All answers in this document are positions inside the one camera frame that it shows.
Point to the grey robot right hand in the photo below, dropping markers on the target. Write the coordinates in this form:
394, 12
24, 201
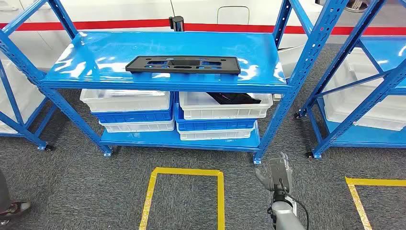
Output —
280, 174

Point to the black plastic panel part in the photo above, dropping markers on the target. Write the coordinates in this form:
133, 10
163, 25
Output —
184, 68

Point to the black curved trim part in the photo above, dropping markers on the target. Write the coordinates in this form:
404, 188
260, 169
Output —
234, 99

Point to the blue metal shelf rack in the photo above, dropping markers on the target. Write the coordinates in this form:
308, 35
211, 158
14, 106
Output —
158, 44
364, 136
19, 127

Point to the yellow floor tape square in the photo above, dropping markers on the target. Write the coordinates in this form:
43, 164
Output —
356, 196
220, 196

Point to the blue plastic crate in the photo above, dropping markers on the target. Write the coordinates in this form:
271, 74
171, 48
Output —
215, 124
133, 116

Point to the large white plastic crate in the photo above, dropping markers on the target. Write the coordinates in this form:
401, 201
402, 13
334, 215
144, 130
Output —
22, 92
368, 68
380, 114

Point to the grey round metal base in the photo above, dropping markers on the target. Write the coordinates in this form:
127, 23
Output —
360, 4

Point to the red barrier belt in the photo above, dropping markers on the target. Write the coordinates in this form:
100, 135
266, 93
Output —
111, 24

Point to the person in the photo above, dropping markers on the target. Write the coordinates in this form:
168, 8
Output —
16, 209

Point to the black stanchion post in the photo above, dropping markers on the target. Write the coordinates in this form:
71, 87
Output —
177, 22

